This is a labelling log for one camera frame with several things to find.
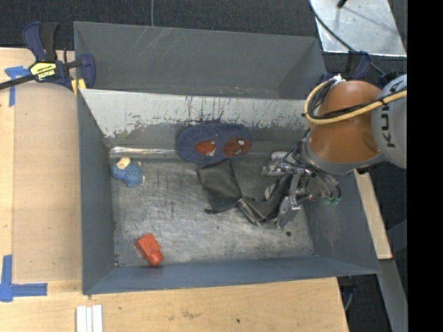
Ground dark grey cloth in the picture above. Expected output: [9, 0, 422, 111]
[196, 158, 244, 215]

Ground clear plastic strip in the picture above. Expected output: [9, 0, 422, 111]
[109, 145, 177, 156]

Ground blue toy animal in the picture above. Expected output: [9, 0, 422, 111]
[109, 156, 145, 188]

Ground pale wood board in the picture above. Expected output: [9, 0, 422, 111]
[11, 80, 84, 285]

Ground grey metal bin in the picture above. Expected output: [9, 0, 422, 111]
[72, 21, 382, 295]

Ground black folded pouch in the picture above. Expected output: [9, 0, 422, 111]
[236, 184, 282, 226]

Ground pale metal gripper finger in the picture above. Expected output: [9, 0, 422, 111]
[264, 176, 293, 202]
[275, 188, 304, 230]

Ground red plastic block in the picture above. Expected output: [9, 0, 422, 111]
[135, 232, 165, 268]

